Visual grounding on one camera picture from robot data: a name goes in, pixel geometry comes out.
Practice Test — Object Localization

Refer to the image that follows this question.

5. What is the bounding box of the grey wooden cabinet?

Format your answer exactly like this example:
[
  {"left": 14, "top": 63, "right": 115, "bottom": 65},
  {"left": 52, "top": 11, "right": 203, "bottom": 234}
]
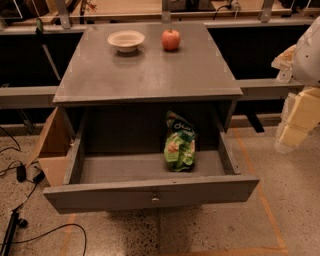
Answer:
[{"left": 54, "top": 23, "right": 241, "bottom": 153}]

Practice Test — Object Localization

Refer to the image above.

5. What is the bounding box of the clear sanitizer pump bottle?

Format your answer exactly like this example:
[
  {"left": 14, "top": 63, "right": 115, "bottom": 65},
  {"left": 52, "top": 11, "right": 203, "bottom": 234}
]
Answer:
[{"left": 276, "top": 68, "right": 292, "bottom": 83}]

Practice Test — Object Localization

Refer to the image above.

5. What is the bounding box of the green rice chip bag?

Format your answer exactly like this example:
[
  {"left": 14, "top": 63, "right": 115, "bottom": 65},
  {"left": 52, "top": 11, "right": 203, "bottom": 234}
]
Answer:
[{"left": 164, "top": 111, "right": 197, "bottom": 172}]

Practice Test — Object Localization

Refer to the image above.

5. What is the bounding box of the black floor cable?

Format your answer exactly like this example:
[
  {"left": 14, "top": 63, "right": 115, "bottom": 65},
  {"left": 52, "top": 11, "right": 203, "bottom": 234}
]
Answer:
[{"left": 0, "top": 223, "right": 88, "bottom": 256}]

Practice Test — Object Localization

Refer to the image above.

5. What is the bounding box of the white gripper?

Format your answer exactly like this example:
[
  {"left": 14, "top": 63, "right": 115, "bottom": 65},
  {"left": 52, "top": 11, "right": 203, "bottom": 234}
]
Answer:
[{"left": 271, "top": 45, "right": 320, "bottom": 153}]

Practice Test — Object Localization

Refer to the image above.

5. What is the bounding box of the white paper bowl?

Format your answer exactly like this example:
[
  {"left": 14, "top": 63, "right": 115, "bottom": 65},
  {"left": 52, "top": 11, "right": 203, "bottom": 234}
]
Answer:
[{"left": 107, "top": 30, "right": 145, "bottom": 53}]

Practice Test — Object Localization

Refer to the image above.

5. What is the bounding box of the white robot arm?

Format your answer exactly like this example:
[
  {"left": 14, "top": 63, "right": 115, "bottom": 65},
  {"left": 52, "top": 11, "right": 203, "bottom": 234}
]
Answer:
[{"left": 271, "top": 17, "right": 320, "bottom": 153}]

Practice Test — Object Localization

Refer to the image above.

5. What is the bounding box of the red apple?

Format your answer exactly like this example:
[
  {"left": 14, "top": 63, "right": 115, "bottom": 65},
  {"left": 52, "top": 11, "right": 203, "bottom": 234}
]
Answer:
[{"left": 161, "top": 29, "right": 180, "bottom": 51}]

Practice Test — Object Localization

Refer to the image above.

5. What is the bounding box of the grey open top drawer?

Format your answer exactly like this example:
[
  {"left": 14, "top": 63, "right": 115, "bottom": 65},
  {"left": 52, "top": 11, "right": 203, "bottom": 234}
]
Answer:
[{"left": 44, "top": 110, "right": 259, "bottom": 214}]

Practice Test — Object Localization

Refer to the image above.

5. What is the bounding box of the black power adapter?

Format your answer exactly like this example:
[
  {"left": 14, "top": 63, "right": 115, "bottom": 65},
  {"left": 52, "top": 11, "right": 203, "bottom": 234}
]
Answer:
[{"left": 16, "top": 164, "right": 26, "bottom": 183}]

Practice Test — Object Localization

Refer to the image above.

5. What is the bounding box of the brown cardboard box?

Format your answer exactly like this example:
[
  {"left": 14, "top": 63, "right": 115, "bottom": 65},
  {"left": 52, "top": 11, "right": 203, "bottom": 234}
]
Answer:
[{"left": 26, "top": 107, "right": 75, "bottom": 186}]

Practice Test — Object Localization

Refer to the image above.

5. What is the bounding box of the round metal drawer knob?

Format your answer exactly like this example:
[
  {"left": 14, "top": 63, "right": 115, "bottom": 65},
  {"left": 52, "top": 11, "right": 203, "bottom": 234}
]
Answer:
[{"left": 151, "top": 197, "right": 160, "bottom": 204}]

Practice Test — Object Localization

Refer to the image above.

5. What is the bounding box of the grey metal rail frame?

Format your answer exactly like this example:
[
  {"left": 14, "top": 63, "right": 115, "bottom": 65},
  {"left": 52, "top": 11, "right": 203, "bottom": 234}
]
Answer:
[{"left": 0, "top": 86, "right": 57, "bottom": 109}]

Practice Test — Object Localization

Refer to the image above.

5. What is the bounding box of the black tripod leg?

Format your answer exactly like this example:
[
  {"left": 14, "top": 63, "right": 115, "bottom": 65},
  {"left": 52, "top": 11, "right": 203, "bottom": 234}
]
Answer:
[{"left": 0, "top": 211, "right": 28, "bottom": 256}]

